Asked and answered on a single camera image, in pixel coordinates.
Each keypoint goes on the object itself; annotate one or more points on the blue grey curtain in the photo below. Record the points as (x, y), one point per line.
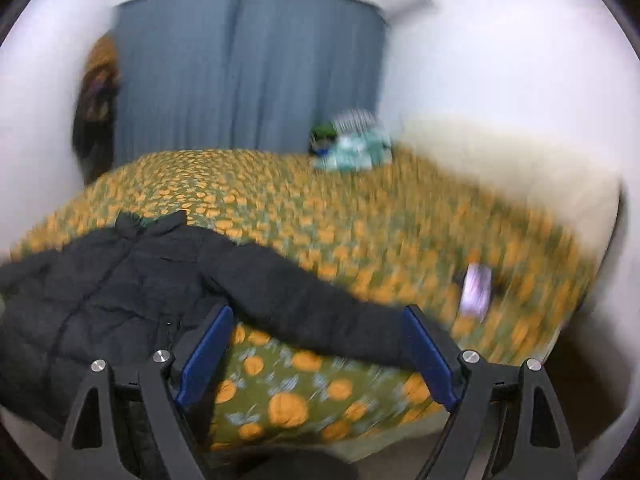
(256, 74)

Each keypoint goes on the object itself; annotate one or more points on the hanging dark clothes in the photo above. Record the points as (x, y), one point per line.
(94, 121)

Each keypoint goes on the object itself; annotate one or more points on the small purple packet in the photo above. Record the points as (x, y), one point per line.
(476, 290)

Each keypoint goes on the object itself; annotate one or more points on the black puffer jacket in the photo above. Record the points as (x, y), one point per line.
(305, 355)

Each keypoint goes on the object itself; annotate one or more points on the green orange leaf bedspread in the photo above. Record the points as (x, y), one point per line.
(396, 234)

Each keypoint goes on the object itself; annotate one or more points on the pile of folded clothes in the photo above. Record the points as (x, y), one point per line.
(351, 141)

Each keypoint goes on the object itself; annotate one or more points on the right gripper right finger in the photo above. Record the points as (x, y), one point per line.
(532, 440)

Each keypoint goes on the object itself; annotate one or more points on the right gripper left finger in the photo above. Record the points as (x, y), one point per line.
(127, 422)

